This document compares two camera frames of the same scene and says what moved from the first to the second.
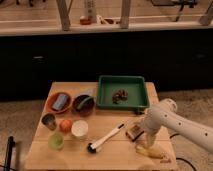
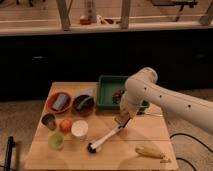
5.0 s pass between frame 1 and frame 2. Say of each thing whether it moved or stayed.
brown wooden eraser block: moved
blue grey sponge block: stayed
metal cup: stayed
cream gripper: moved
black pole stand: stayed
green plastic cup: stayed
